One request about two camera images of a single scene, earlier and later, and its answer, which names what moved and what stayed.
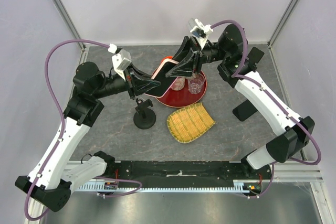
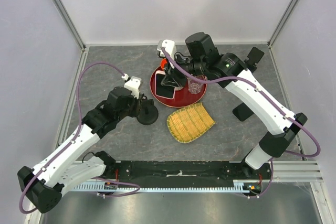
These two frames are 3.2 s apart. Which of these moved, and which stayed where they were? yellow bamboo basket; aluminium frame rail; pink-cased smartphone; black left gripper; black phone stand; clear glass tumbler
Moved: pink-cased smartphone; black phone stand; black left gripper
Stayed: aluminium frame rail; yellow bamboo basket; clear glass tumbler
